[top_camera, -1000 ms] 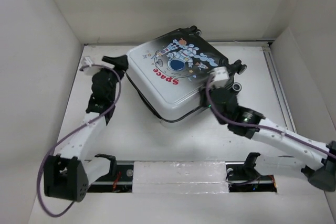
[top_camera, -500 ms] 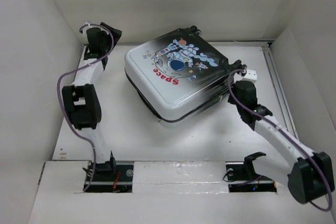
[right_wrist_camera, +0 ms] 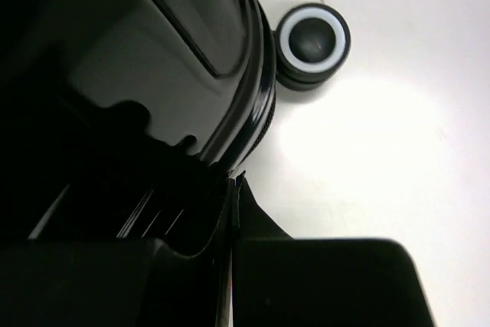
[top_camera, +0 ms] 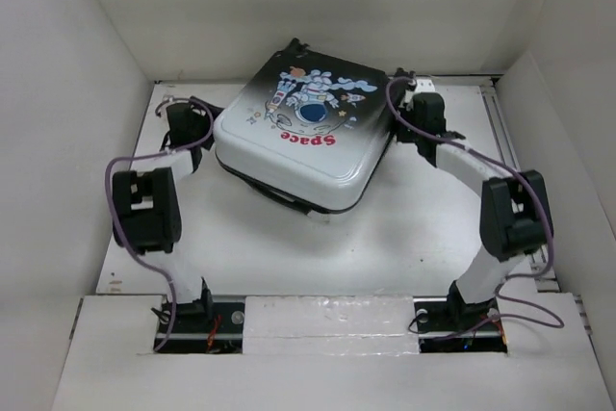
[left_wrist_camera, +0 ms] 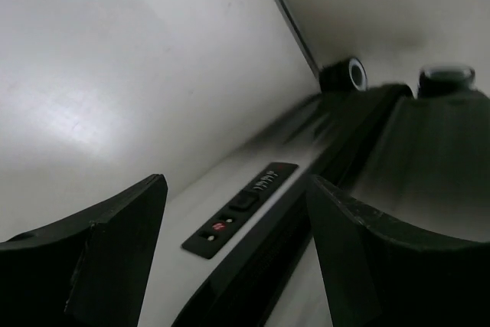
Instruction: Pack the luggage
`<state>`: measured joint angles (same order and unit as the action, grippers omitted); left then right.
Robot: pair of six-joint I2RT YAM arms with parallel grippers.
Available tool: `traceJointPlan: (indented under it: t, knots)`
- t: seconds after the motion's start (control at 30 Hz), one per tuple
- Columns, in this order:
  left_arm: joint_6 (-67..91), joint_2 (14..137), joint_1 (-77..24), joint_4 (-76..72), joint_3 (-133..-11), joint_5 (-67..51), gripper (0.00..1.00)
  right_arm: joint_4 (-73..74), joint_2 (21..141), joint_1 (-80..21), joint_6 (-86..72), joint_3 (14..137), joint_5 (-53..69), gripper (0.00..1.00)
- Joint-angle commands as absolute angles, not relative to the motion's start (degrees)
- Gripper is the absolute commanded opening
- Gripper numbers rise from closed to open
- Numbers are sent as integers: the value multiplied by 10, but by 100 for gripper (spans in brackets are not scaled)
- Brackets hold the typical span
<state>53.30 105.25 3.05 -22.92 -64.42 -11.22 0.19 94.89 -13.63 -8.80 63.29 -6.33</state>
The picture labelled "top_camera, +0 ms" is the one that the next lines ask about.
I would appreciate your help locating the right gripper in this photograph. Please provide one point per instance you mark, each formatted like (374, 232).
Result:
(405, 109)

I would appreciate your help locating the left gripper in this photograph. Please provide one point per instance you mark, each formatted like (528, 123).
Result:
(199, 115)

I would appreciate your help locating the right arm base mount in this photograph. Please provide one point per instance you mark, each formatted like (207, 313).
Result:
(443, 325)

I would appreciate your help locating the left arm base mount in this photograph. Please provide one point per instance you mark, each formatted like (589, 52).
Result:
(219, 333)

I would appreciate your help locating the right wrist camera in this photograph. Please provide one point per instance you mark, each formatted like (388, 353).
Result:
(423, 84)

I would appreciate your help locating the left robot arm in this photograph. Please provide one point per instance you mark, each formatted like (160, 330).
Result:
(145, 206)

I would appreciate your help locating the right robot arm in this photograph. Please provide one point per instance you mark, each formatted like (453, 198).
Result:
(514, 219)

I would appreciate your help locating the black kids suitcase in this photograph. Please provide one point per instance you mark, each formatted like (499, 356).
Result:
(307, 131)

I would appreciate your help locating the aluminium rail frame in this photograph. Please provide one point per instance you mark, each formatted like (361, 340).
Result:
(472, 95)

